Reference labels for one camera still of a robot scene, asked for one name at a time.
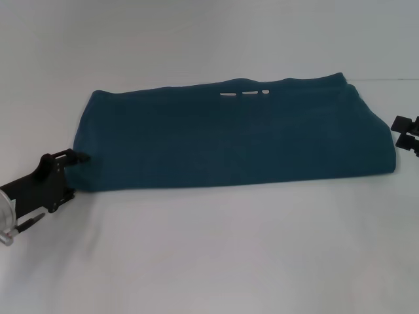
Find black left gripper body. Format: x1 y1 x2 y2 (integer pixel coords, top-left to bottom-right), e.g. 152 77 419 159
0 148 73 220

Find teal blue t-shirt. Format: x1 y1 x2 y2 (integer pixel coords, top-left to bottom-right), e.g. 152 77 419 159
72 72 397 194

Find silver cable connector plug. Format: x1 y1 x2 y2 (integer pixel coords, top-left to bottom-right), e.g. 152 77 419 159
0 211 46 247

